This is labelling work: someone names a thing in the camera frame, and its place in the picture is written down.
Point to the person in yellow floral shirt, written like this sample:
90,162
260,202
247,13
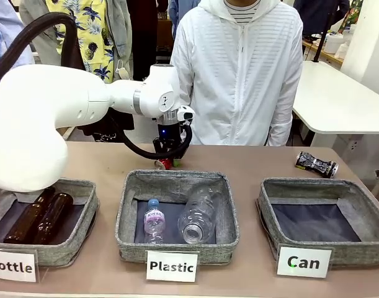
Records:
93,37

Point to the black pole stand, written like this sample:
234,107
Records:
321,46

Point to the grey fabric Can basket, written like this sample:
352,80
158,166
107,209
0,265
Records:
347,253

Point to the black white-patterned garment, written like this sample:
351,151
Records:
97,135

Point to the person in dark clothes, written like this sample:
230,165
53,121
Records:
319,12

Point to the large clear plastic bottle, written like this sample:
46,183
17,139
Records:
198,217

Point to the small pink-label water bottle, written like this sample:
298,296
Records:
154,218

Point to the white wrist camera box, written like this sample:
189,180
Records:
186,114

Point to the person's left forearm white sleeve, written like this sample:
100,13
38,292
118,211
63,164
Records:
281,124

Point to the red soda can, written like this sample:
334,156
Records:
162,163

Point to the white face mask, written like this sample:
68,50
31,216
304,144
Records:
122,69

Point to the grey fabric Plastic basket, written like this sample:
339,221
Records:
176,253

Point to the brown glass bottle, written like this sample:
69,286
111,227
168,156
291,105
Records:
24,217
54,217

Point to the person in blue jacket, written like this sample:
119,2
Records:
180,12

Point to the white table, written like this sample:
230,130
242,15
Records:
338,99

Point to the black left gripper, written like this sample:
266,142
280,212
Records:
168,133

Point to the person in light blue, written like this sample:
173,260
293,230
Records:
3,28

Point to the white Bottle label sign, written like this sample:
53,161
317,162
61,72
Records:
12,266

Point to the grey fabric Bottle basket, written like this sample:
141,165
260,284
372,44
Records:
65,251

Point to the white Plastic label sign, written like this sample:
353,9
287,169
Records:
172,267

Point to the person in white hoodie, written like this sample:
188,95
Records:
238,77

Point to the white plastic jug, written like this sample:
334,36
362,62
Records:
333,43

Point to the wooden table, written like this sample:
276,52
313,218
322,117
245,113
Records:
330,57

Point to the white Can label sign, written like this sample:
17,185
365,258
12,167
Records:
304,262

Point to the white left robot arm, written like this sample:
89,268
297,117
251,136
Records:
37,108

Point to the crushed black can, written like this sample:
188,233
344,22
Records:
316,164

